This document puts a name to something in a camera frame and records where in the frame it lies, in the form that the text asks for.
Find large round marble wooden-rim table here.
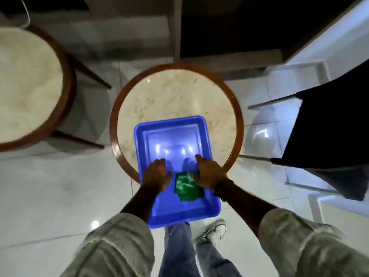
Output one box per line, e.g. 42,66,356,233
0,23,112,153

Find person's right forearm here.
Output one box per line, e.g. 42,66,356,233
216,180,278,238

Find black wristband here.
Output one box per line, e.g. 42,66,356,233
213,179,234,203

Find blue jeans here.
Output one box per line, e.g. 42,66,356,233
158,223,243,277

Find person's left forearm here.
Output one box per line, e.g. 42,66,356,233
120,185,166,226

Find small round marble wooden-rim table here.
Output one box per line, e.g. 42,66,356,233
109,63,245,185

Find black chair with metal legs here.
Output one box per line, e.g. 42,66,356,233
239,59,369,202

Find thin white cable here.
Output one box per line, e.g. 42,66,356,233
17,0,31,28

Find blue plastic tray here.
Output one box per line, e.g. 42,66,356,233
134,115,222,229

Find person's right hand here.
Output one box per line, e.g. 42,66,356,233
192,154,229,191

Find green scrub pad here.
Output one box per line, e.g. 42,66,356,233
175,171,205,202

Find light grey shirt sleeve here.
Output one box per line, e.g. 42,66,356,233
59,213,155,277
258,208,346,277

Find person's left hand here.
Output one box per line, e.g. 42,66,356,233
141,159,173,194

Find white sneaker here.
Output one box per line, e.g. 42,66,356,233
194,219,227,245

